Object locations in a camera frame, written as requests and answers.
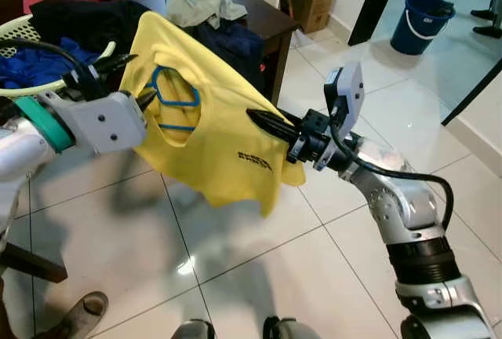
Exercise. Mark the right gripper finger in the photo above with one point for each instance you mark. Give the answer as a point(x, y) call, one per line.
point(274, 122)
point(278, 137)

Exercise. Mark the yellow shirt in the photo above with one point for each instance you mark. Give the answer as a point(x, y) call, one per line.
point(220, 135)

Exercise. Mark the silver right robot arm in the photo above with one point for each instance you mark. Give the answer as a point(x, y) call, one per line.
point(408, 205)

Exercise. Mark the black cloth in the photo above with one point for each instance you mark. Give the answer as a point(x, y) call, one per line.
point(86, 21)

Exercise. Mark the blue cloth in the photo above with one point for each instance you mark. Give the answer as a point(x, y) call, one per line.
point(31, 64)

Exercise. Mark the grey legs black feet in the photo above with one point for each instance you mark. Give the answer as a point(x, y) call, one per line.
point(490, 17)

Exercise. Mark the green plastic laundry basket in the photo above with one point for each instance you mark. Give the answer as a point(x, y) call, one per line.
point(20, 29)

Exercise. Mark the dark blue bucket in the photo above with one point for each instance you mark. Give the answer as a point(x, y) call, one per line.
point(420, 29)

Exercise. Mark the grey left robot leg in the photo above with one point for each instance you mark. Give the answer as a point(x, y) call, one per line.
point(192, 329)

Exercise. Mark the grey slipper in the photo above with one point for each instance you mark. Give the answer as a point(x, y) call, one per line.
point(82, 311)

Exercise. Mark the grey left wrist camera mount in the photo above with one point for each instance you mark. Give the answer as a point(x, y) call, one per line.
point(102, 123)

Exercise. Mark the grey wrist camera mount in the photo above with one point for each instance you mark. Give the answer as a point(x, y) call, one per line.
point(102, 123)
point(349, 92)

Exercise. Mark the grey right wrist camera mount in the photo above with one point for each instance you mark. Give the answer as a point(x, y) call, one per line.
point(349, 92)

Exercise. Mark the glass door black frame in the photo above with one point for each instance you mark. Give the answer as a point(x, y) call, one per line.
point(376, 1)

